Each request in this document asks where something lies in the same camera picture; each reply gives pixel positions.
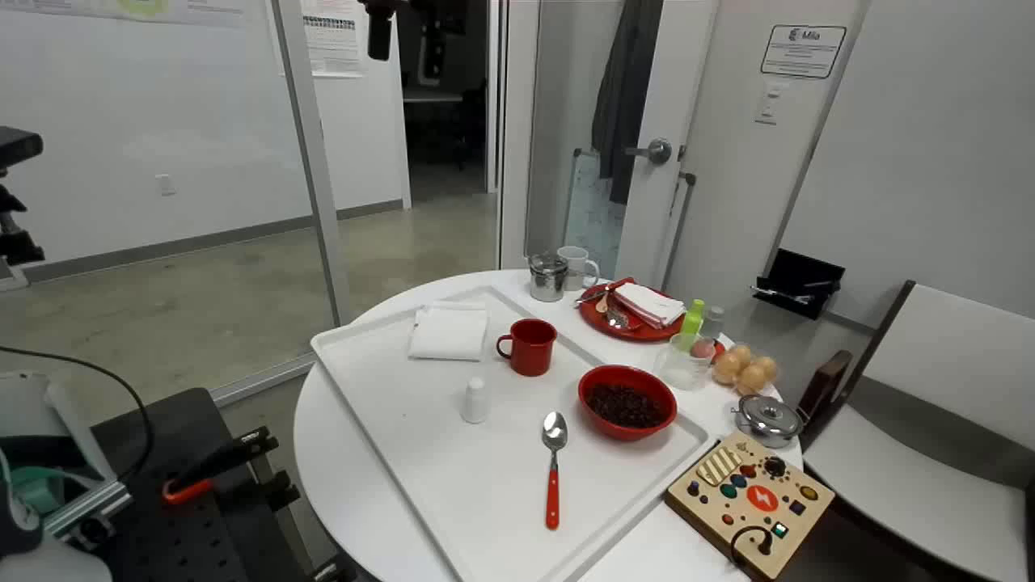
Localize black open case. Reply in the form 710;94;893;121
751;246;847;323

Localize dark hanging jacket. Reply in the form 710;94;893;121
588;0;667;206

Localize large white tray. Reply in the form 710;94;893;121
308;282;720;582

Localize wooden busy board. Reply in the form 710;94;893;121
659;429;839;582

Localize red enamel mug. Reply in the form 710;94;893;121
491;318;559;379

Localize light grey chair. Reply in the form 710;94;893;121
797;277;1035;582

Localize metal spoon red handle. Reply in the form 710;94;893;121
539;407;574;533

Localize white wall sign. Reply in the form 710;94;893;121
757;24;850;85

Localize small leaning whiteboard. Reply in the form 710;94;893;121
559;144;628;277

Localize silver door handle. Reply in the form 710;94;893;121
628;136;678;169

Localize white napkin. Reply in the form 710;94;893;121
611;282;688;329

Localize clear plastic container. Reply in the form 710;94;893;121
656;343;714;394

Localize tan round bun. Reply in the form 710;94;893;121
713;343;754;388
736;353;783;398

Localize dark beans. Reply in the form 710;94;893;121
588;381;667;429

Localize white light switch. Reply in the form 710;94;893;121
751;85;783;128

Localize clear glass measuring cup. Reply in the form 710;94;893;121
554;243;602;290

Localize folded white cloth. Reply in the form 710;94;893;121
406;305;491;364

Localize black clamp orange handle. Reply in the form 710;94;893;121
158;423;281;510

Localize red bowl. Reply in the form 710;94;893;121
576;362;684;442

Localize red plate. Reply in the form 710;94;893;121
576;274;688;345

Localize white door with window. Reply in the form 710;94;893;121
500;0;726;290

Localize steel canister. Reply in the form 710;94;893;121
524;251;574;305

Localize green baby bottle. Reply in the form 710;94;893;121
672;296;713;354

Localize white and green equipment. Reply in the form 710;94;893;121
0;364;133;582

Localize thin black floor cable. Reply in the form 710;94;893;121
0;343;156;478

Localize black breadboard table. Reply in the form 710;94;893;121
91;386;317;582

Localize round metal lid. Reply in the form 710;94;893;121
736;390;805;454

